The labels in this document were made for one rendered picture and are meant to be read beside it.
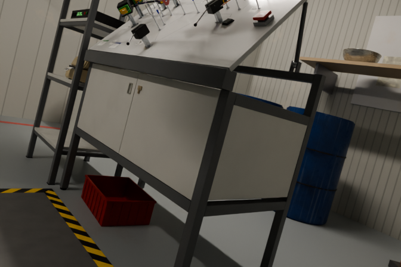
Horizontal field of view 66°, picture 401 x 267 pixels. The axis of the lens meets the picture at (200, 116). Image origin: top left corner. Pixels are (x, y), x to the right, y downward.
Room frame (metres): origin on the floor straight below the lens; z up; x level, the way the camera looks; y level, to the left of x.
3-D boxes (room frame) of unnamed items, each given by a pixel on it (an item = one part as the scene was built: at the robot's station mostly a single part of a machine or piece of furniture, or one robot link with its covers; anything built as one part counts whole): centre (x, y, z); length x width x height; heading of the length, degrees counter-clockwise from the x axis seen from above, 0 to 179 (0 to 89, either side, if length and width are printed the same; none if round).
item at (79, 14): (2.19, 0.83, 1.09); 0.35 x 0.33 x 0.07; 43
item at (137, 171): (1.66, 0.11, 0.40); 1.18 x 0.60 x 0.80; 43
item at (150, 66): (1.45, 0.34, 0.83); 1.18 x 0.05 x 0.06; 43
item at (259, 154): (1.67, 0.11, 0.60); 1.17 x 0.58 x 0.40; 43
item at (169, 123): (1.26, 0.14, 0.60); 0.55 x 0.03 x 0.39; 43
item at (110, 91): (1.67, 0.51, 0.60); 0.55 x 0.02 x 0.39; 43
